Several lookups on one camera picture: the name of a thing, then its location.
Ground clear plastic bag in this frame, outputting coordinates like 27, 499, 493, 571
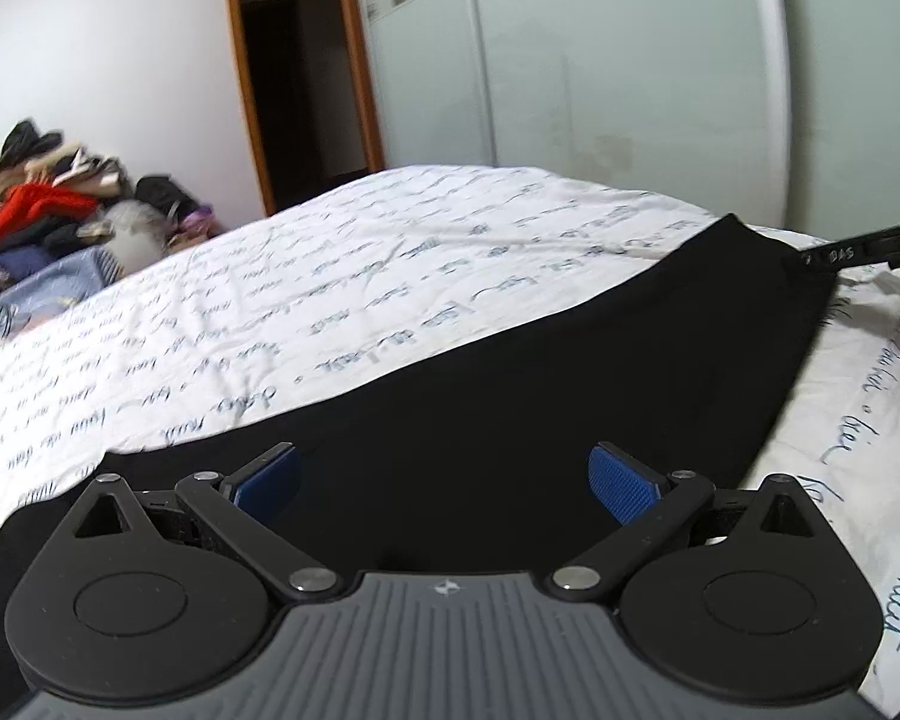
94, 199, 170, 275

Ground wooden door frame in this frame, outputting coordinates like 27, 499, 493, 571
221, 0, 387, 217

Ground purple cloth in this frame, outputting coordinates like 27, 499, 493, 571
168, 204, 219, 249

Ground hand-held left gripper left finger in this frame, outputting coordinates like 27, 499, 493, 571
73, 443, 347, 602

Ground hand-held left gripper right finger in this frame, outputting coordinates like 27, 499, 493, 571
548, 443, 820, 603

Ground black bag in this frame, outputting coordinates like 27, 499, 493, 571
133, 175, 200, 230

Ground pile of clothes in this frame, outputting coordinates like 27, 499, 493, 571
0, 118, 132, 280

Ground blue patterned blanket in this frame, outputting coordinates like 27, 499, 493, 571
0, 247, 125, 347

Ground black pants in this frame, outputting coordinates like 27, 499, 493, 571
0, 214, 841, 720

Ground pale green sliding wardrobe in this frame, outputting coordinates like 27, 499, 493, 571
349, 0, 900, 242

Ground white script-printed bedspread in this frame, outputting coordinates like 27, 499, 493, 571
0, 165, 900, 715

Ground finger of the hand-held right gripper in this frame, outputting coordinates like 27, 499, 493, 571
800, 223, 900, 272

